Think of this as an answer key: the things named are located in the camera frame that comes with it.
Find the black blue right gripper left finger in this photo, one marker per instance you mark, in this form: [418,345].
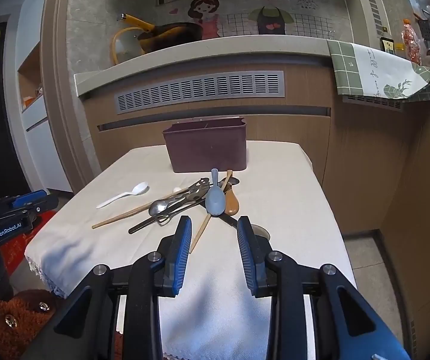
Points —
[174,250]

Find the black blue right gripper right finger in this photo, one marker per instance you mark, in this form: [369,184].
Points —
[260,277]

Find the steel spoon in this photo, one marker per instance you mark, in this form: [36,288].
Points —
[165,205]

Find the brown wooden spoon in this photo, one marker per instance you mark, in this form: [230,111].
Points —
[231,202]

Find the steel spatula with black handle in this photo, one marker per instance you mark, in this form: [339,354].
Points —
[201,187]

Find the grey-blue plastic rice spoon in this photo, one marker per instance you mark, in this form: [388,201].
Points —
[215,198]

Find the white plastic spoon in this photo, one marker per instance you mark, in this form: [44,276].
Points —
[138,189]

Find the red floor mat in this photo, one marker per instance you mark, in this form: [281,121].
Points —
[13,252]

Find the maroon plastic utensil holder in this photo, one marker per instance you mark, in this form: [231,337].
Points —
[201,145]

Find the grey ventilation grille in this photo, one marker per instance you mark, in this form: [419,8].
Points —
[225,85]

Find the green white hanging towel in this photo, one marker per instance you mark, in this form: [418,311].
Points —
[366,72]

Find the yellow rimmed glass lid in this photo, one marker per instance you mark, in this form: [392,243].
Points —
[125,45]

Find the orange snack bag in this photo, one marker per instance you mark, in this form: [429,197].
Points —
[411,42]

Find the black handled knife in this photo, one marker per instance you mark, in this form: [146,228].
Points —
[258,230]

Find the dark frying pan yellow handle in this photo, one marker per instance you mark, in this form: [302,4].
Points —
[158,37]

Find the cartoon couple wall sticker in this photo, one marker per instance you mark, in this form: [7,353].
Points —
[228,18]

